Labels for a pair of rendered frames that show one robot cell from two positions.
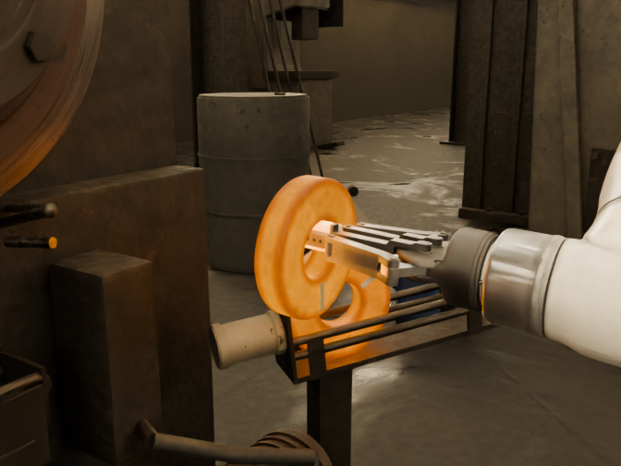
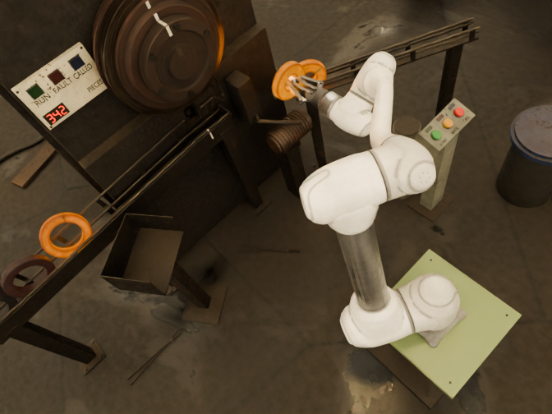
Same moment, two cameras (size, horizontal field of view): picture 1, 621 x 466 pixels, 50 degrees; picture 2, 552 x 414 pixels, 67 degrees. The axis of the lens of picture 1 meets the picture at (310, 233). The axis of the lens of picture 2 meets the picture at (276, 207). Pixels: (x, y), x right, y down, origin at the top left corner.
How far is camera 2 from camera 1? 1.20 m
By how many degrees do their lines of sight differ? 49
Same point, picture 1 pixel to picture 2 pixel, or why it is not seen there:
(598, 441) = (469, 73)
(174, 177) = (255, 36)
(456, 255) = (315, 99)
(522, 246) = (326, 102)
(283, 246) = (278, 89)
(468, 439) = (407, 71)
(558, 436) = not seen: hidden behind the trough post
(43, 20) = (211, 60)
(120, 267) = (241, 83)
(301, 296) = (287, 95)
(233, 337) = not seen: hidden behind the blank
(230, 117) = not seen: outside the picture
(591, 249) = (338, 106)
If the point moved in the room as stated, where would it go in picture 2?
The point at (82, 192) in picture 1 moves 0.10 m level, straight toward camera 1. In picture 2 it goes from (228, 57) to (229, 72)
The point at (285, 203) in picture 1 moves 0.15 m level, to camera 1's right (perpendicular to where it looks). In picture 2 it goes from (278, 78) to (315, 78)
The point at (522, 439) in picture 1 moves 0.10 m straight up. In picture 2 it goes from (433, 71) to (434, 59)
